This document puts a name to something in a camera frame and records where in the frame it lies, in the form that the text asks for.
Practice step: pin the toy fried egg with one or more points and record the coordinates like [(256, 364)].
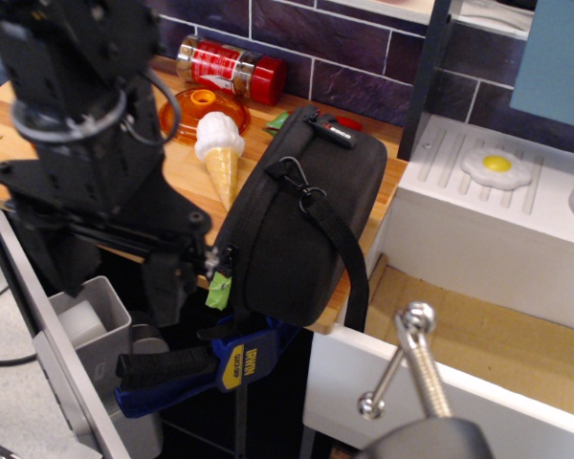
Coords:
[(496, 168)]

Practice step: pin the white drawer front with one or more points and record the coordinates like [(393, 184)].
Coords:
[(346, 364)]

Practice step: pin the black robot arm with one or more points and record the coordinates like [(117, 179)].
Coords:
[(84, 99)]

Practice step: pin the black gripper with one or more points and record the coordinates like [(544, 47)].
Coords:
[(108, 189)]

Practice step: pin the grey plastic bin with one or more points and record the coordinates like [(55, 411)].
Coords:
[(78, 344)]

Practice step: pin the black zipper bag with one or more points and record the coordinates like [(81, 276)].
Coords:
[(298, 219)]

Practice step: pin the green taped zipper pull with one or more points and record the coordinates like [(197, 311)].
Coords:
[(221, 282)]

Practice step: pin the toy ice cream cone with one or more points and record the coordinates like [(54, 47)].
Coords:
[(219, 147)]

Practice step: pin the white toy sink unit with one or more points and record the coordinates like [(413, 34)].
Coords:
[(511, 248)]

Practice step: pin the orange transparent pot lid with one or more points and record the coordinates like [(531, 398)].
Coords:
[(228, 113)]

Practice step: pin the blue Irwin bar clamp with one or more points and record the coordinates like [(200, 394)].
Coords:
[(239, 350)]

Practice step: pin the red capped spice jar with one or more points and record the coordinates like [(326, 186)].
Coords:
[(232, 70)]

